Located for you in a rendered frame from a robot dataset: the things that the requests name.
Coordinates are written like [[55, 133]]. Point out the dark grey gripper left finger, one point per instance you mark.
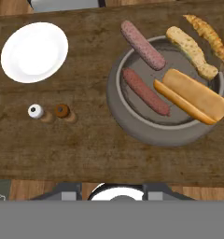
[[69, 190]]

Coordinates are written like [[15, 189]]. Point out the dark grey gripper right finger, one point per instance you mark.
[[155, 190]]

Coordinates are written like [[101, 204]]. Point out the grey round bowl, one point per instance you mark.
[[142, 124]]

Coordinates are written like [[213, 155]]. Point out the dark red sausage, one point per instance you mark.
[[145, 91]]

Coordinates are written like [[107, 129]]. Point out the golden hot dog bun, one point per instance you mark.
[[191, 96]]

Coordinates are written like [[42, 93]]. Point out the white round plate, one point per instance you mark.
[[34, 52]]

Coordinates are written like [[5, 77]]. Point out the pink sausage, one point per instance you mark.
[[143, 45]]

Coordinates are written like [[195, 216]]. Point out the dark green mat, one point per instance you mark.
[[1, 189]]

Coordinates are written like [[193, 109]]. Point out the brown pepper shaker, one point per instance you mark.
[[62, 110]]

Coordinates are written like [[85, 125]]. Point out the white salt shaker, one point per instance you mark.
[[35, 111]]

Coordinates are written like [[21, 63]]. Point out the pale speckled bread roll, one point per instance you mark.
[[191, 51]]

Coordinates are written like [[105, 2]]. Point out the orange crusty bread stick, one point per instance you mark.
[[208, 35]]

